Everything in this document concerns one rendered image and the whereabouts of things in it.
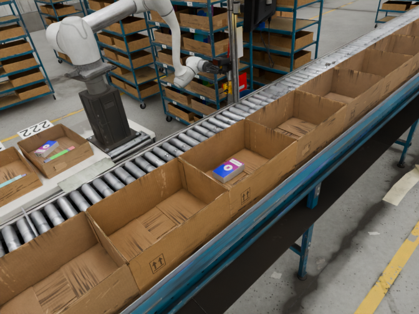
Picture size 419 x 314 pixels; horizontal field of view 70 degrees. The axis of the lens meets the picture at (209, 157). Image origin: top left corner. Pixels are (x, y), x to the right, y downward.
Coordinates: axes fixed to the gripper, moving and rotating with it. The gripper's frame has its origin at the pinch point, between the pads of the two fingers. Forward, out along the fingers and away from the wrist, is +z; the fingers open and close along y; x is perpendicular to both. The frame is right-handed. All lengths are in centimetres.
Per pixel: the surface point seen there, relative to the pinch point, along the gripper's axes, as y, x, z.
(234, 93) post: -2.0, 12.4, 10.4
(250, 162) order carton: -61, 6, 78
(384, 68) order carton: 64, 1, 82
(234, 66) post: -1.5, -6.7, 11.3
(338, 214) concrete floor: 19, 95, 91
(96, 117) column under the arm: -94, -1, -11
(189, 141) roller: -56, 21, 23
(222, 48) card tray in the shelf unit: 32.3, -2.7, -36.2
